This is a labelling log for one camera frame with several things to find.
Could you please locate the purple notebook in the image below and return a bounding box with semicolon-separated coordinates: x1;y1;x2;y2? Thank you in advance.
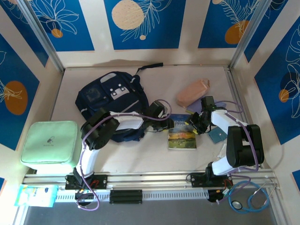
186;97;227;115

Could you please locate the Animal Farm paperback book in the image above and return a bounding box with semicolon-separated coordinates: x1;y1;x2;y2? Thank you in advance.
167;114;197;150

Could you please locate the pink pencil pouch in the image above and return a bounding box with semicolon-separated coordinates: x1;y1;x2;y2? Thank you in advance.
176;78;210;109

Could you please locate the navy blue backpack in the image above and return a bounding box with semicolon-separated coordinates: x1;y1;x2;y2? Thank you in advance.
75;62;164;143

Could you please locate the blue white tissue pack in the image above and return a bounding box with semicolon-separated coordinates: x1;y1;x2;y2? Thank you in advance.
14;184;58;208

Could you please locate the teal snap wallet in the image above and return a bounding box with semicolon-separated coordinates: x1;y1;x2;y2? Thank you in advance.
208;127;227;143

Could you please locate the black ribbed block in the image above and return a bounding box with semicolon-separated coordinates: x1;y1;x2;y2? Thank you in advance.
109;189;143;204

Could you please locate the blue stethoscope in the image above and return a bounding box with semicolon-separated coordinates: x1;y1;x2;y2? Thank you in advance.
228;180;276;214

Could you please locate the mint green zip case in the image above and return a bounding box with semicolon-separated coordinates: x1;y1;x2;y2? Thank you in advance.
20;120;79;172

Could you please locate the aluminium side rail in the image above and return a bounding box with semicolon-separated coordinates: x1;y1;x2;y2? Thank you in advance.
224;67;263;169

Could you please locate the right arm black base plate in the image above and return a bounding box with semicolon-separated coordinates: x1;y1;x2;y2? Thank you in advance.
190;172;234;188

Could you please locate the aluminium mounting rail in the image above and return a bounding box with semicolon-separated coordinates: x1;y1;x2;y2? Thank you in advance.
22;170;281;191

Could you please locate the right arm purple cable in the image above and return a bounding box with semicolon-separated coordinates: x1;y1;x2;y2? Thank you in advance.
217;100;261;204

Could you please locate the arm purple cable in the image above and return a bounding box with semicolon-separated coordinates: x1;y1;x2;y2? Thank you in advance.
217;100;261;204
76;99;173;211

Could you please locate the white slotted cable duct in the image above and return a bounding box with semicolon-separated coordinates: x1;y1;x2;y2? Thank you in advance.
56;189;209;202

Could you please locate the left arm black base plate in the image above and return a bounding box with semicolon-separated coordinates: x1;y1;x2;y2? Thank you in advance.
65;173;108;190

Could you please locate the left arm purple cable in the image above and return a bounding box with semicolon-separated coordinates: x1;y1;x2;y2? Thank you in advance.
76;99;173;211

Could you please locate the aluminium frame post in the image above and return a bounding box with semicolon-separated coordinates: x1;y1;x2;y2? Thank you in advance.
228;0;270;68
17;0;65;72

